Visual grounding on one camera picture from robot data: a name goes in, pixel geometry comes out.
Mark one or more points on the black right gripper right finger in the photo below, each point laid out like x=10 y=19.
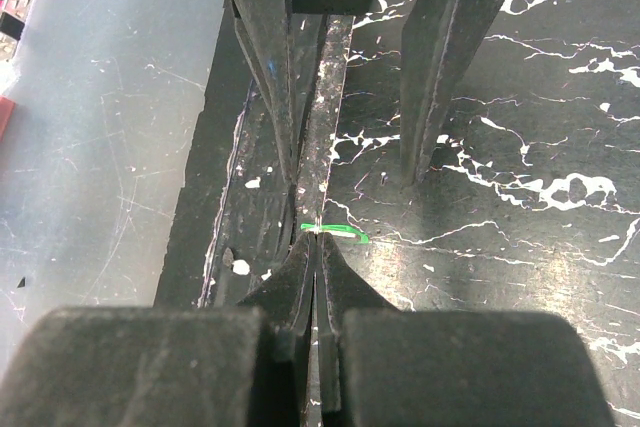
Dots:
x=381 y=366

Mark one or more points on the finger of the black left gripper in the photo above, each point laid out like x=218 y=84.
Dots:
x=439 y=40
x=263 y=29

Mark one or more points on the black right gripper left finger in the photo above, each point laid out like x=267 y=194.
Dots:
x=241 y=365

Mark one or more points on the key with green tag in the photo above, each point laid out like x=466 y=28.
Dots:
x=346 y=231

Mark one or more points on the black base board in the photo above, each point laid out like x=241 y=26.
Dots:
x=235 y=215

